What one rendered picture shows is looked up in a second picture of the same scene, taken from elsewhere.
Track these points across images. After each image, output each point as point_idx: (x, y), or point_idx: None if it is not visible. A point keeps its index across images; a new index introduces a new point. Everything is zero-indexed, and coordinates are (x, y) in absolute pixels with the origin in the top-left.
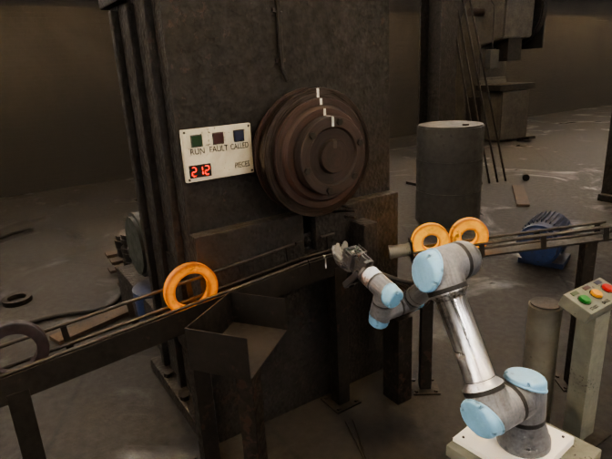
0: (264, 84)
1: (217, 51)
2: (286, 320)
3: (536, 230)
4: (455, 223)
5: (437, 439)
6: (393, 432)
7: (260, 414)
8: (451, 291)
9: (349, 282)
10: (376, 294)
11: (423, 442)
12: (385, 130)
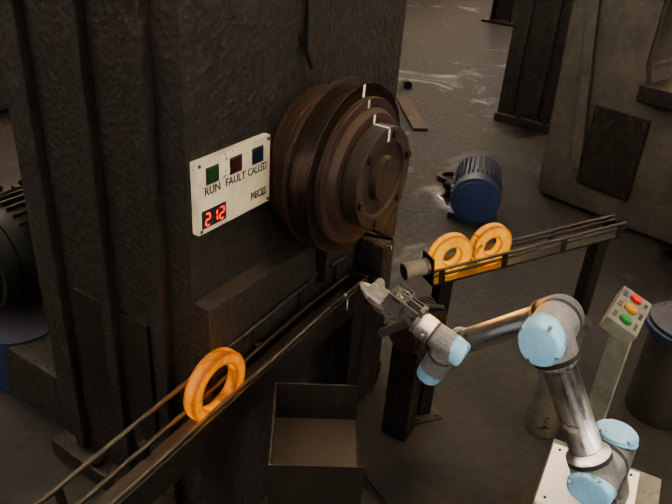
0: (285, 73)
1: (238, 35)
2: (355, 408)
3: (553, 230)
4: (479, 231)
5: (463, 478)
6: (415, 479)
7: None
8: (570, 365)
9: (391, 332)
10: (441, 351)
11: (451, 485)
12: None
